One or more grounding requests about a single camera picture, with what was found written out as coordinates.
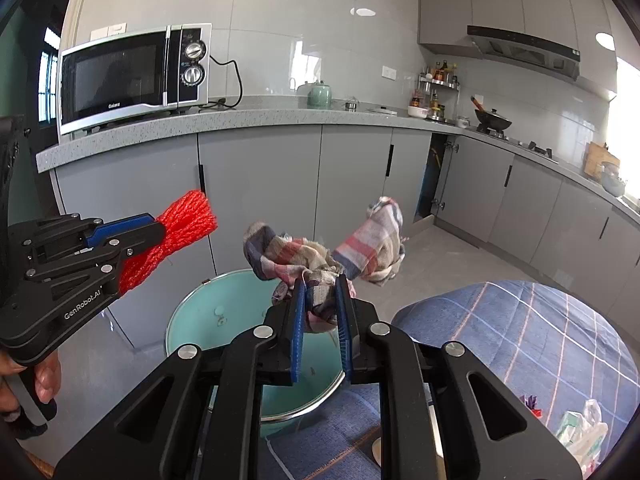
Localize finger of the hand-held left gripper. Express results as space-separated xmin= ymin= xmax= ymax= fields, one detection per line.
xmin=25 ymin=223 xmax=167 ymax=295
xmin=12 ymin=213 xmax=157 ymax=267

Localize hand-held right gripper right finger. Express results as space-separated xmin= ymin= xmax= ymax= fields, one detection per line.
xmin=334 ymin=275 xmax=583 ymax=480

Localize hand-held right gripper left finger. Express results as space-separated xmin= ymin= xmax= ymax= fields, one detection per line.
xmin=52 ymin=276 xmax=307 ymax=480

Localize red mesh net bag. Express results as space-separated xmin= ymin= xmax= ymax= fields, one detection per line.
xmin=119 ymin=190 xmax=219 ymax=295

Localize plaid cloth rag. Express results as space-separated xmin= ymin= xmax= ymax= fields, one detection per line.
xmin=242 ymin=196 xmax=406 ymax=335

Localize teal round waste bin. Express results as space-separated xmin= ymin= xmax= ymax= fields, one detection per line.
xmin=165 ymin=269 xmax=347 ymax=424

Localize clear plastic bag red print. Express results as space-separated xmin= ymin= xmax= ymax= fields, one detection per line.
xmin=552 ymin=399 xmax=610 ymax=467

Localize person's left hand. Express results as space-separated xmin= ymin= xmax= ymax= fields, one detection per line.
xmin=0 ymin=349 xmax=63 ymax=426

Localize grey kitchen base cabinets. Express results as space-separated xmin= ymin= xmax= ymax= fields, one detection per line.
xmin=50 ymin=122 xmax=640 ymax=352

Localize silver black microwave oven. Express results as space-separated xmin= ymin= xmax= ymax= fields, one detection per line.
xmin=56 ymin=23 xmax=213 ymax=137

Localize blue plaid tablecloth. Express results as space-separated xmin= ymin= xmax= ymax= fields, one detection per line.
xmin=257 ymin=280 xmax=634 ymax=480

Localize woven wicker chair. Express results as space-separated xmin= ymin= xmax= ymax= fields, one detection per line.
xmin=22 ymin=450 xmax=57 ymax=480

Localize teal ceramic kettle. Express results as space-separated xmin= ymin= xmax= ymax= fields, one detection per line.
xmin=306 ymin=80 xmax=334 ymax=109

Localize black wok with lid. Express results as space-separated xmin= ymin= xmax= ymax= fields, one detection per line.
xmin=471 ymin=96 xmax=514 ymax=134

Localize black gas stove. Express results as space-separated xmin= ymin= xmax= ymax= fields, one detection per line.
xmin=475 ymin=127 xmax=561 ymax=164

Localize metal spice rack with bottles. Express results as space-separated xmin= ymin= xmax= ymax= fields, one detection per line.
xmin=410 ymin=61 xmax=461 ymax=122

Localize wooden cutting board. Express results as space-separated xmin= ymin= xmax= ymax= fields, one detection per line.
xmin=583 ymin=141 xmax=621 ymax=181

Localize black range hood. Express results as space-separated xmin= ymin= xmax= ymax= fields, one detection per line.
xmin=467 ymin=25 xmax=582 ymax=81

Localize bright kitchen window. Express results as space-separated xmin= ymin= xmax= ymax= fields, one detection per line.
xmin=606 ymin=55 xmax=640 ymax=207

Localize black microwave power cable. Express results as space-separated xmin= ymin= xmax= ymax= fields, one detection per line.
xmin=206 ymin=55 xmax=244 ymax=110

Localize white double wall socket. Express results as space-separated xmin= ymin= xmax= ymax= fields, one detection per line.
xmin=91 ymin=22 xmax=128 ymax=40

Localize grey upper wall cabinets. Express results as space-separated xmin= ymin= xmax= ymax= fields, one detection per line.
xmin=417 ymin=0 xmax=619 ymax=102

